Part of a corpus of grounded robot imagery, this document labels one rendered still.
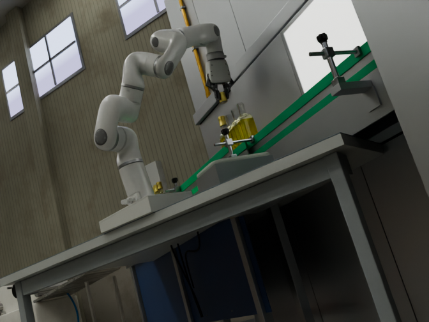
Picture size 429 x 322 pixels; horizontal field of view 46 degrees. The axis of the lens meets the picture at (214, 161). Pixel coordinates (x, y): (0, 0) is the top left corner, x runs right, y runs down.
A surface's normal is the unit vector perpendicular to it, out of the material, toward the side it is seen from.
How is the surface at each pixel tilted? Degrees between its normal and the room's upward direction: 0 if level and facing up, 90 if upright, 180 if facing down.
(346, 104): 90
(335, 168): 90
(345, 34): 90
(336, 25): 90
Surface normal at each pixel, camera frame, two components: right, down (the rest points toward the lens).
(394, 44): -0.88, 0.14
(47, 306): 0.78, -0.36
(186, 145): -0.56, -0.05
